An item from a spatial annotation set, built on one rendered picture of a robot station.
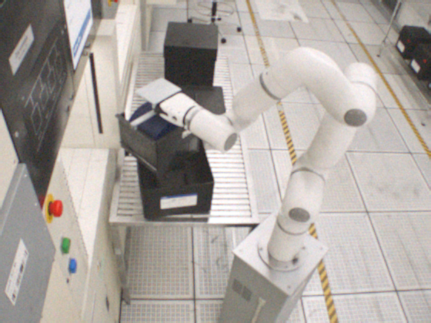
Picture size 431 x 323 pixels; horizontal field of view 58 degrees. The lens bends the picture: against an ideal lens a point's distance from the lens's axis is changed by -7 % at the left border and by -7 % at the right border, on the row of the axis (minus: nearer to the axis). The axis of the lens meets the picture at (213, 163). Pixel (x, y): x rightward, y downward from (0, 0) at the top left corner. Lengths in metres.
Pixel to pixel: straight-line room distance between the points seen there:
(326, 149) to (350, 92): 0.23
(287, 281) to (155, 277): 1.02
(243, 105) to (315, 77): 0.22
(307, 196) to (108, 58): 0.82
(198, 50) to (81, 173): 0.91
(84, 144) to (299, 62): 1.05
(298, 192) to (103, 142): 0.87
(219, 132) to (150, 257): 1.36
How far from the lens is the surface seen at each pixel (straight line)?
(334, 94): 1.00
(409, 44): 4.43
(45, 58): 0.89
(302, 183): 1.26
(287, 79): 1.04
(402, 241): 2.89
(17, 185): 0.73
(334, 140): 1.13
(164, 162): 1.43
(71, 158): 1.75
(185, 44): 2.18
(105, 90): 1.57
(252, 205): 1.71
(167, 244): 2.48
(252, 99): 1.10
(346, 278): 2.56
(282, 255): 1.53
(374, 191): 3.09
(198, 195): 1.57
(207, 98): 2.04
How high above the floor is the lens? 2.07
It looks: 45 degrees down
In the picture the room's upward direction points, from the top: 7 degrees clockwise
